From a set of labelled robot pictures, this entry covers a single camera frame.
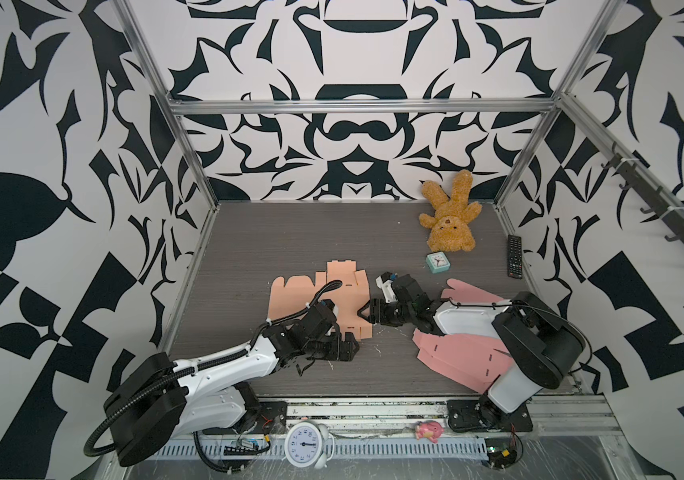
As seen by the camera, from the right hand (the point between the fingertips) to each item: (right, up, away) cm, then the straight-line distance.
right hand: (365, 312), depth 88 cm
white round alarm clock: (-15, -25, -20) cm, 35 cm away
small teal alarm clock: (+25, +13, +13) cm, 32 cm away
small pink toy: (+13, -22, -18) cm, 32 cm away
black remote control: (+52, +15, +14) cm, 56 cm away
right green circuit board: (+31, -28, -17) cm, 45 cm away
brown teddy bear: (+30, +24, +13) cm, 41 cm away
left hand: (-5, -6, -8) cm, 11 cm away
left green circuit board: (-29, -28, -16) cm, 43 cm away
